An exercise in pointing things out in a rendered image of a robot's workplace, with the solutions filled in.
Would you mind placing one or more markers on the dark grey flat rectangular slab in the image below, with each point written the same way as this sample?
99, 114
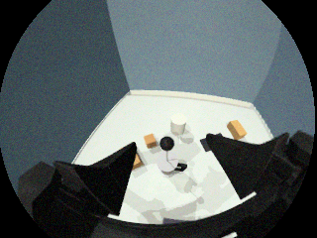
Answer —
205, 145

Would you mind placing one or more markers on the tan rectangular block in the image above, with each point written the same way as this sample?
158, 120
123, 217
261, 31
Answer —
137, 162
236, 129

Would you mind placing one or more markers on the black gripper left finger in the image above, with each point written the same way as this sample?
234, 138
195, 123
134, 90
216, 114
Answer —
106, 180

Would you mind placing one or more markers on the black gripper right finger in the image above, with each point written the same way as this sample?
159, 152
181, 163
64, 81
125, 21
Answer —
244, 163

